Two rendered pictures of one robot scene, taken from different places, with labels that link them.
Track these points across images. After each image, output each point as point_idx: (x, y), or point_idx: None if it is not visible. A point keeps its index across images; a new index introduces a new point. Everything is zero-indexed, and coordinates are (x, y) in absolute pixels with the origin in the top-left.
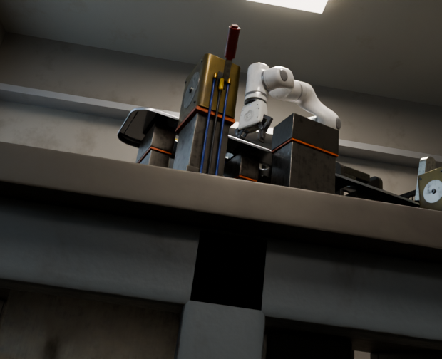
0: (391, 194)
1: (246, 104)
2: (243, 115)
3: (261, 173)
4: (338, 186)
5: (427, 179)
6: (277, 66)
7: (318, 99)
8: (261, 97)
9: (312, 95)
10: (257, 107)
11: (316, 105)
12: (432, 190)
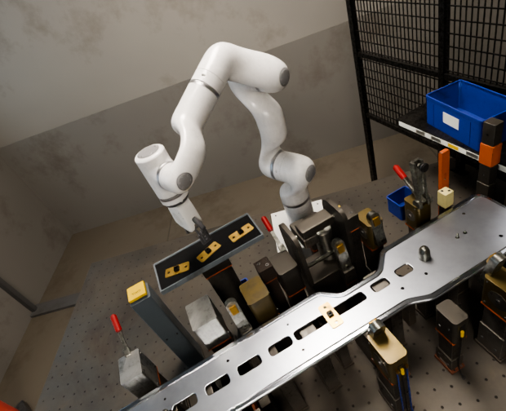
0: (343, 346)
1: None
2: (171, 213)
3: (225, 364)
4: (295, 346)
5: (375, 351)
6: (170, 176)
7: (244, 56)
8: (177, 201)
9: (233, 68)
10: (180, 216)
11: (245, 76)
12: (379, 363)
